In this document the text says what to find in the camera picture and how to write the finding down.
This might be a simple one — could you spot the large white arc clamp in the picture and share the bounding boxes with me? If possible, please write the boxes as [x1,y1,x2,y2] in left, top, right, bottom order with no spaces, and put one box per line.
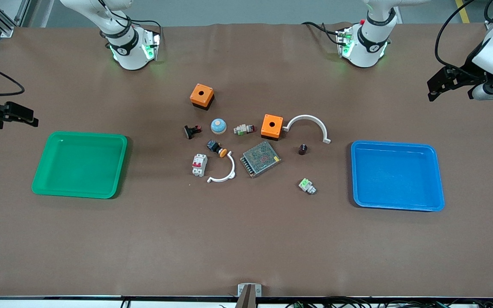
[282,115,332,145]

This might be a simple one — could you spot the black orange push button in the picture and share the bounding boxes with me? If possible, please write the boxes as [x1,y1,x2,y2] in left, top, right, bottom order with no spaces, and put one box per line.
[206,140,229,158]

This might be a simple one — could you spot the green plastic tray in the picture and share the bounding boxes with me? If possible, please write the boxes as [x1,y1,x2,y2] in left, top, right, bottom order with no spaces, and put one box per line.
[31,131,128,200]

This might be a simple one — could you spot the black right base cable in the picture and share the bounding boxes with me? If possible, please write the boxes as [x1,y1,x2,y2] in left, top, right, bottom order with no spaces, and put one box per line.
[101,0,164,40]

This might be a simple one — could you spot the small white arc clamp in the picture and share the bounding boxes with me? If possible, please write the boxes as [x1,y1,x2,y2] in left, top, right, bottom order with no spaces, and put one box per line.
[207,153,237,184]

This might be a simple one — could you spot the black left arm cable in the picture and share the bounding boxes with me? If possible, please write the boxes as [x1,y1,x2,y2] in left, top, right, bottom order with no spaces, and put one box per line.
[435,0,487,74]

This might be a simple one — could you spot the black left base cable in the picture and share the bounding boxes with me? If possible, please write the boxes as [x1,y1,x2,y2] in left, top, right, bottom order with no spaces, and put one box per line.
[301,21,346,46]

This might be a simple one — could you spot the metal mesh power supply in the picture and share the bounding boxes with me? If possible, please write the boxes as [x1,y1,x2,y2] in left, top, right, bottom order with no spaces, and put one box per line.
[240,141,282,179]

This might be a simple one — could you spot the brown camera post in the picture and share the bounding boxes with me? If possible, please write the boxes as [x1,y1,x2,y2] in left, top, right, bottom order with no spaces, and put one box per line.
[235,285,258,308]

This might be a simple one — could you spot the white red circuit breaker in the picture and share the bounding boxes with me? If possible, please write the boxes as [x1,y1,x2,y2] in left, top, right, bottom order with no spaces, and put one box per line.
[192,154,208,178]

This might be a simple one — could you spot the green grey connector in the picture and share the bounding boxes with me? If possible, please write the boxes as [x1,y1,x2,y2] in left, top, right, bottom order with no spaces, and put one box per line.
[298,178,317,195]

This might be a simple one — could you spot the metal table edge bracket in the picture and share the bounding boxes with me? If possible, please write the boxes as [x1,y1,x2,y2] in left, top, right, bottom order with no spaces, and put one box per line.
[238,284,262,298]

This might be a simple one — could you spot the orange button box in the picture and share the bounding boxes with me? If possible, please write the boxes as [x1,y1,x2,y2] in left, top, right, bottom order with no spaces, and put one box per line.
[190,83,215,111]
[261,114,285,141]

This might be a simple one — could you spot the aluminium frame profile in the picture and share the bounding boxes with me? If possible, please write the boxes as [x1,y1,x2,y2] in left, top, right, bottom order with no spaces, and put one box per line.
[0,0,31,38]

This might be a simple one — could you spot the blue dome button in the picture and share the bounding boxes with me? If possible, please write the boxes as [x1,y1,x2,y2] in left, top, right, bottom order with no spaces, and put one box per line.
[211,118,228,136]

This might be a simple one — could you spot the blue plastic tray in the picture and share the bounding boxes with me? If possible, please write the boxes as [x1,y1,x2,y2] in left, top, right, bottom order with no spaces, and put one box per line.
[350,140,445,212]

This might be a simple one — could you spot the brown table mat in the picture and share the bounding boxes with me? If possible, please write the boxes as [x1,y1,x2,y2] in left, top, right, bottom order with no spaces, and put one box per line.
[0,22,493,299]

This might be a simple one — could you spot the black base cable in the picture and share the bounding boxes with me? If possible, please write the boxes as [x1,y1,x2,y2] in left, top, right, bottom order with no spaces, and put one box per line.
[101,0,164,40]
[301,21,346,46]

